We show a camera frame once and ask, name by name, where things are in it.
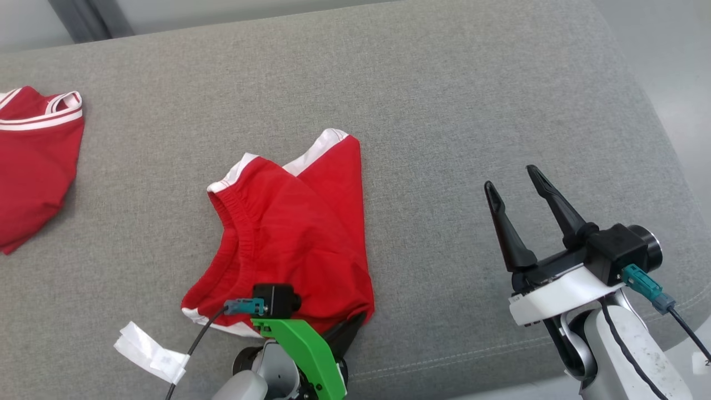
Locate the white paper label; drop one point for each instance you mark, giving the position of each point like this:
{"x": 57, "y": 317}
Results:
{"x": 150, "y": 350}

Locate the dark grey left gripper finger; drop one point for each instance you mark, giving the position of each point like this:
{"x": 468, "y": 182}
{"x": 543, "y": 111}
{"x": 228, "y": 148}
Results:
{"x": 344, "y": 336}

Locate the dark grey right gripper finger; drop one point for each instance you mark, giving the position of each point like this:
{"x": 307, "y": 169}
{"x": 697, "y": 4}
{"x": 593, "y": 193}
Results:
{"x": 566, "y": 219}
{"x": 511, "y": 244}

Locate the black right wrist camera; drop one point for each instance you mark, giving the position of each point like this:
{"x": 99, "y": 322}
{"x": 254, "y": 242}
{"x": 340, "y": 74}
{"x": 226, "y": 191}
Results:
{"x": 616, "y": 250}

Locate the grey slanted frame bar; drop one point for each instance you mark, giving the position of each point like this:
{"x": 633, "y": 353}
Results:
{"x": 89, "y": 19}

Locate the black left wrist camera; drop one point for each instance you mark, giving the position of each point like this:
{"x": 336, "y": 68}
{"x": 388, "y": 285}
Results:
{"x": 278, "y": 300}

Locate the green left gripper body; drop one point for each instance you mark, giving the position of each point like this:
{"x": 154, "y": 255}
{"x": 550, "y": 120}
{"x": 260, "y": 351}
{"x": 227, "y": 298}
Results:
{"x": 311, "y": 350}

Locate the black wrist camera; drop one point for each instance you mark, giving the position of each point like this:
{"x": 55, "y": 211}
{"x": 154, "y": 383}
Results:
{"x": 278, "y": 300}
{"x": 616, "y": 250}

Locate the red shorts with white stripes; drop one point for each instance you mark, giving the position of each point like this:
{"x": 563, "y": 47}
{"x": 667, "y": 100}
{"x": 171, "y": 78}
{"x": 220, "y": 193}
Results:
{"x": 294, "y": 239}

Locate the red basketball jersey number 23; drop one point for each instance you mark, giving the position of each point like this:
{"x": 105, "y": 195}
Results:
{"x": 33, "y": 172}

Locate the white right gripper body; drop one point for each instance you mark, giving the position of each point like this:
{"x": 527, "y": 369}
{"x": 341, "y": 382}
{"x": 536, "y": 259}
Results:
{"x": 555, "y": 297}

